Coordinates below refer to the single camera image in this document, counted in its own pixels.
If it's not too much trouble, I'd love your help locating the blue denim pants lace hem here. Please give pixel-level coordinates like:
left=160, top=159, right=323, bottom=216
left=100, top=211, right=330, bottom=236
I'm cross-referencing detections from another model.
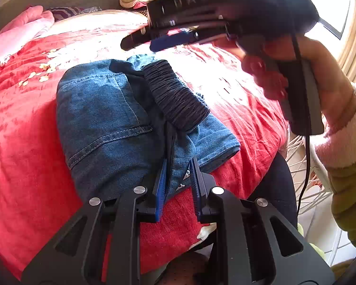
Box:
left=56, top=54, right=241, bottom=203

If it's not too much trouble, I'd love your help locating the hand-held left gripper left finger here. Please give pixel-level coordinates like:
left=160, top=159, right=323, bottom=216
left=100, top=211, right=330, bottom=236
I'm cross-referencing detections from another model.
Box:
left=21, top=158, right=169, bottom=285

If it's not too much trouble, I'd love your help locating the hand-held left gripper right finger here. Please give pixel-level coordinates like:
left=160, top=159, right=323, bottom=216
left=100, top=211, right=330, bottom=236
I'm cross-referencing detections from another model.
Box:
left=189, top=157, right=336, bottom=285

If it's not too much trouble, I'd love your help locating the window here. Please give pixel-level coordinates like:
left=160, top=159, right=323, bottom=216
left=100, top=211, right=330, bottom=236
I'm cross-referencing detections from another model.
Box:
left=296, top=0, right=356, bottom=40

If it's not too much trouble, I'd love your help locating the person's right forearm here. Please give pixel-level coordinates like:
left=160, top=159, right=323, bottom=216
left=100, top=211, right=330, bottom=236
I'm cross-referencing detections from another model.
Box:
left=310, top=81, right=356, bottom=249

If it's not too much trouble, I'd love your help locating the white wire stool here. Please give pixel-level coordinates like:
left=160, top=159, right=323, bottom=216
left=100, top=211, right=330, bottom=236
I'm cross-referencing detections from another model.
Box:
left=280, top=131, right=343, bottom=269

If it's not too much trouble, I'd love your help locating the person's right hand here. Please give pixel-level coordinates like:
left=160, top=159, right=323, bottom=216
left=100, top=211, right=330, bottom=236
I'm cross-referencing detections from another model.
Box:
left=240, top=36, right=356, bottom=134

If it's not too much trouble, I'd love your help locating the red floral blanket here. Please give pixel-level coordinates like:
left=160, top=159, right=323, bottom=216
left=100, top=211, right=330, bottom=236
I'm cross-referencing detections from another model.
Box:
left=0, top=25, right=290, bottom=280

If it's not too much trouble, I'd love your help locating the black cable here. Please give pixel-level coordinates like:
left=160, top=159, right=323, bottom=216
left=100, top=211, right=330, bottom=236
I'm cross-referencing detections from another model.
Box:
left=291, top=33, right=313, bottom=218

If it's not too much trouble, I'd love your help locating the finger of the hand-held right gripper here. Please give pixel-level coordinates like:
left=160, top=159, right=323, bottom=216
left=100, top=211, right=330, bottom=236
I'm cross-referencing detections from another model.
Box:
left=120, top=24, right=230, bottom=53

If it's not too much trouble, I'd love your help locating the dark striped pillow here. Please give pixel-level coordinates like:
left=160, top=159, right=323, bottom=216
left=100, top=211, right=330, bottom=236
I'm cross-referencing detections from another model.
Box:
left=47, top=6, right=103, bottom=23

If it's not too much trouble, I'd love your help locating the light green cloth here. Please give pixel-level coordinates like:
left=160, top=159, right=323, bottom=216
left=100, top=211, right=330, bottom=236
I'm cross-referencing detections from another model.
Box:
left=297, top=223, right=326, bottom=261

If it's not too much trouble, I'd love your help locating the cream bed sheet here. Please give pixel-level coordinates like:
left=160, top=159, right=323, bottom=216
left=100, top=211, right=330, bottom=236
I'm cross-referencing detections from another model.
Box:
left=43, top=9, right=151, bottom=38

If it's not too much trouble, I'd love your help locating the pink pillow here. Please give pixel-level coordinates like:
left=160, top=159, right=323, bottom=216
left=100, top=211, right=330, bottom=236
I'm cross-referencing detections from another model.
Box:
left=0, top=5, right=55, bottom=72

